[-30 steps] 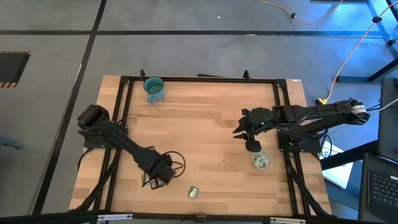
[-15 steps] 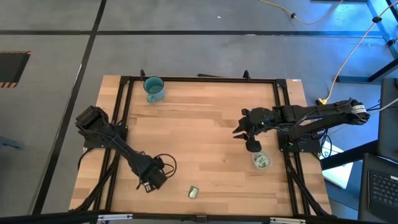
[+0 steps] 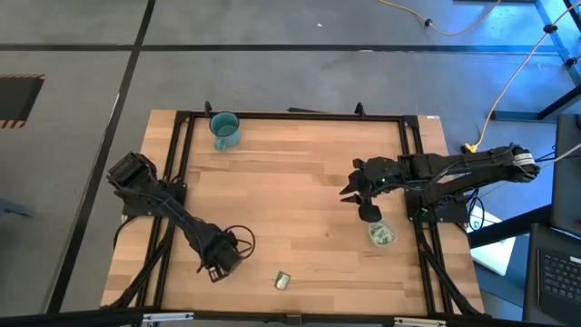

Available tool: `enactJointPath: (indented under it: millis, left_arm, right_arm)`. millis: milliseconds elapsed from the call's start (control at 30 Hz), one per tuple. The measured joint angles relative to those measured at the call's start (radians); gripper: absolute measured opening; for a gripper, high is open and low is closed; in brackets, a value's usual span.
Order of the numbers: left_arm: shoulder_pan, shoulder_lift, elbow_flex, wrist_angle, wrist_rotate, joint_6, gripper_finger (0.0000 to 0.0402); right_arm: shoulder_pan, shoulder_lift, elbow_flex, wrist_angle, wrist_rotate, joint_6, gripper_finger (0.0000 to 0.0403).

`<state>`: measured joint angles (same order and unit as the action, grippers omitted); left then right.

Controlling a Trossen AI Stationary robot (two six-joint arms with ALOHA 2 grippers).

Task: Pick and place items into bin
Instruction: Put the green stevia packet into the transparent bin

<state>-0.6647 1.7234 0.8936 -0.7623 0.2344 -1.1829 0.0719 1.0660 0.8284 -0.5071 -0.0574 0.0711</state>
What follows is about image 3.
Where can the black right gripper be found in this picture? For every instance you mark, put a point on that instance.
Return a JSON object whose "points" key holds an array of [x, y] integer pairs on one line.
{"points": [[381, 172]]}

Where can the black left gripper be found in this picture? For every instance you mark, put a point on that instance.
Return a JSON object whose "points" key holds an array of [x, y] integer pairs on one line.
{"points": [[222, 252]]}

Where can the pale Stevia sweetener packet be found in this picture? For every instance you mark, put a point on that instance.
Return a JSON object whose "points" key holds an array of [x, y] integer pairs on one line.
{"points": [[377, 229]]}

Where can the green Truvia sweetener packet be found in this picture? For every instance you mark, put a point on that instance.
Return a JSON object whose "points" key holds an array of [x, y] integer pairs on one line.
{"points": [[282, 280], [385, 235]]}

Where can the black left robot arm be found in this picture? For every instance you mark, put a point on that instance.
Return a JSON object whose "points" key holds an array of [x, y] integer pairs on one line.
{"points": [[181, 218]]}

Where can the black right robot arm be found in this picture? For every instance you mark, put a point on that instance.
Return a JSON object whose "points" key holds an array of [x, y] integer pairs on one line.
{"points": [[454, 165]]}

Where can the clear plastic container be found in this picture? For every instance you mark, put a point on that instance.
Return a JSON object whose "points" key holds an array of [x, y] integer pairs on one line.
{"points": [[394, 236]]}

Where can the teal ceramic mug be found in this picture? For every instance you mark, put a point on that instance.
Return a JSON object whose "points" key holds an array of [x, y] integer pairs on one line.
{"points": [[224, 131]]}

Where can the white box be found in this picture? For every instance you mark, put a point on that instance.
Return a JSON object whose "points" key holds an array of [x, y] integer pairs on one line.
{"points": [[495, 256]]}

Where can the black diagonal bar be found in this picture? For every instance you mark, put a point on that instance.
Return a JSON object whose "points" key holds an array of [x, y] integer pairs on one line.
{"points": [[508, 228]]}

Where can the black rig beam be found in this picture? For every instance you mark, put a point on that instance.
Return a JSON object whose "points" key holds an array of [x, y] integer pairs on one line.
{"points": [[68, 318]]}

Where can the grey monitor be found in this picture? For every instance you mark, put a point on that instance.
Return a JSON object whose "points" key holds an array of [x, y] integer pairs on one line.
{"points": [[567, 181]]}

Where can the grey floor object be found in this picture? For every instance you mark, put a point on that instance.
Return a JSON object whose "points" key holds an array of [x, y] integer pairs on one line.
{"points": [[13, 209]]}

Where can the dark laptop with keyboard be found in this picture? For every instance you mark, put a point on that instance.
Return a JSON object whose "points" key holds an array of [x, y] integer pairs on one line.
{"points": [[560, 281]]}

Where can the black mat with striped edge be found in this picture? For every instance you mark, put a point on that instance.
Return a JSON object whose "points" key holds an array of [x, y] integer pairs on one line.
{"points": [[18, 100]]}

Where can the silver bracket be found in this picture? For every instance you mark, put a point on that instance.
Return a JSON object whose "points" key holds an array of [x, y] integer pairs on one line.
{"points": [[420, 322], [168, 316]]}

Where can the black frame clamp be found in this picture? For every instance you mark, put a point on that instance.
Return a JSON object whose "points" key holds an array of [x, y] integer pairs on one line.
{"points": [[208, 108], [359, 108]]}

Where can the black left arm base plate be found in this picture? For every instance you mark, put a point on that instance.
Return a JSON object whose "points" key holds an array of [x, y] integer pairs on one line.
{"points": [[131, 210]]}

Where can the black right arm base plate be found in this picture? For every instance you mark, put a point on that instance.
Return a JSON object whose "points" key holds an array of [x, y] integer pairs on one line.
{"points": [[456, 214]]}

